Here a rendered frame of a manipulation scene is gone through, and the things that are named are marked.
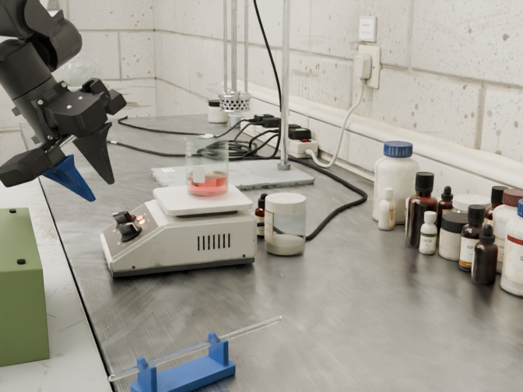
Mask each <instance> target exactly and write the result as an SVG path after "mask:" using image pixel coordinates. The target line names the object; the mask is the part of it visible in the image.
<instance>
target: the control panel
mask: <svg viewBox="0 0 523 392"><path fill-rule="evenodd" d="M129 214H130V215H135V216H136V219H135V221H134V224H135V225H136V226H141V227H142V232H141V233H140V234H139V235H138V236H137V237H135V238H134V239H132V240H130V241H128V242H125V243H123V242H121V237H122V235H121V233H120V232H119V230H117V229H116V225H117V222H115V223H114V224H112V225H111V226H108V227H107V228H106V229H104V230H103V234H104V238H105V240H106V242H107V246H108V249H109V251H110V254H111V257H113V256H115V255H116V254H118V253H120V252H121V251H123V250H124V249H125V248H127V247H129V246H131V245H132V244H133V243H135V242H136V241H138V240H140V239H141V238H143V237H144V236H145V235H147V234H149V233H151V232H152V231H153V230H154V229H156V228H157V227H159V226H158V225H157V223H156V221H155V219H154V218H153V216H152V214H151V213H150V211H149V209H148V208H147V206H146V204H143V205H141V206H140V207H138V208H137V209H135V210H134V211H132V212H130V213H129ZM139 216H142V218H141V219H137V218H138V217H139ZM142 220H145V221H144V222H143V223H141V224H139V223H140V221H142Z"/></svg>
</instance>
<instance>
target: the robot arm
mask: <svg viewBox="0 0 523 392"><path fill-rule="evenodd" d="M0 37H16V38H18V40H17V39H8V40H4V41H2V42H1V43H0V84H1V86H2V87H3V89H4V90H5V91H6V93H7V94H8V96H9V97H10V99H11V100H12V102H13V103H14V104H15V107H14V108H12V109H11V111H12V112H13V113H14V114H15V116H19V115H20V114H22V116H23V117H24V119H25V120H26V122H27V124H28V125H29V126H30V128H31V129H32V130H33V132H34V134H35V135H34V136H33V137H31V139H32V140H33V142H34V144H35V145H36V144H39V143H41V145H40V146H38V147H37V148H36V149H31V150H29V151H26V152H23V153H20V154H18V155H15V156H13V157H12V158H11V159H9V160H8V161H7V162H5V163H4V164H3V165H1V166H0V181H1V182H2V183H3V185H4V186H5V187H14V186H17V185H20V184H25V183H27V182H30V181H33V180H35V179H36V178H37V177H39V176H41V175H42V176H43V177H46V178H48V179H50V180H53V181H55V182H57V183H59V184H60V185H62V186H64V187H66V188H68V189H69V190H70V191H72V192H74V193H76V194H77V195H79V196H80V197H82V198H84V199H86V200H87V201H89V202H92V201H95V200H96V198H95V196H94V194H93V192H92V191H91V189H90V187H89V186H88V184H87V183H86V182H85V180H84V179H83V178H82V176H81V174H80V173H79V171H78V170H77V169H76V168H75V161H74V155H73V154H71V155H69V156H66V155H65V154H64V153H63V151H62V150H61V148H62V147H64V146H65V145H67V144H68V143H69V142H70V141H71V140H73V139H74V138H75V137H77V138H76V139H74V140H73V141H72V143H73V144H74V145H75V146H76V148H77V149H78V150H79V151H80V152H81V153H82V154H83V156H84V157H85V158H86V160H87V161H88V162H89V163H90V165H91V166H92V167H93V168H94V169H95V171H97V173H98V174H99V175H100V176H101V177H102V178H103V179H104V180H105V181H106V182H107V183H108V184H109V185H110V184H113V183H114V182H115V180H114V175H113V171H112V168H111V161H110V158H109V155H108V151H107V134H108V131H109V129H110V127H111V126H112V122H109V123H106V124H105V122H106V121H107V119H108V117H107V114H109V115H113V116H114V115H115V114H116V113H117V112H118V111H120V110H121V109H122V108H123V107H125V106H126V104H127V102H126V100H125V98H124V97H123V96H122V94H121V93H119V92H118V91H116V90H114V89H110V90H108V89H107V87H106V86H105V85H104V84H103V83H102V81H101V80H100V79H98V78H91V79H89V80H88V81H87V82H85V83H84V84H82V88H79V89H78V90H76V91H75V92H71V91H70V90H69V89H68V87H67V85H66V84H65V82H64V80H62V81H60V82H57V80H56V79H55V78H54V76H53V75H52V74H51V73H52V72H54V71H56V70H57V69H58V68H60V67H61V66H63V65H64V64H65V63H66V62H68V61H70V60H71V59H72V58H74V57H75V56H76V55H77V54H78V53H79V52H80V51H81V49H82V36H81V34H80V33H79V31H78V30H77V29H76V27H75V25H73V24H72V23H71V22H70V21H69V20H67V19H66V18H65V17H64V13H63V10H62V9H45V7H43V5H42V4H41V3H40V0H0ZM60 139H61V140H60ZM58 140H59V141H58ZM56 142H57V143H56Z"/></svg>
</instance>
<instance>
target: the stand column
mask: <svg viewBox="0 0 523 392"><path fill-rule="evenodd" d="M289 73H290V0H283V56H282V109H281V163H278V164H277V167H278V168H277V169H278V170H290V164H289V163H288V162H287V159H288V117H289Z"/></svg>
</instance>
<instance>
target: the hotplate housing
mask: <svg viewBox="0 0 523 392"><path fill-rule="evenodd" d="M144 204H146V206H147V208H148V209H149V211H150V213H151V214H152V216H153V218H154V219H155V221H156V223H157V225H158V226H159V227H157V228H156V229H154V230H153V231H152V232H151V233H149V234H147V235H145V236H144V237H143V238H141V239H140V240H138V241H136V242H135V243H133V244H132V245H131V246H129V247H127V248H125V249H124V250H123V251H121V252H120V253H118V254H116V255H115V256H113V257H111V254H110V251H109V249H108V246H107V242H106V240H105V238H104V234H103V233H102V234H100V242H101V244H102V247H103V249H104V253H105V257H106V259H107V263H108V266H109V269H110V271H111V274H112V276H113V278H116V277H125V276H132V275H145V274H153V273H160V272H168V271H182V270H189V269H196V268H211V267H218V266H225V265H233V264H246V263H254V259H255V258H254V256H255V255H257V219H256V218H255V217H254V216H253V215H252V214H251V213H250V212H249V211H248V210H240V211H230V212H212V213H202V214H193V215H167V214H166V213H165V211H164V210H163V209H162V207H161V206H160V204H159V202H158V201H157V200H152V201H147V202H146V203H144Z"/></svg>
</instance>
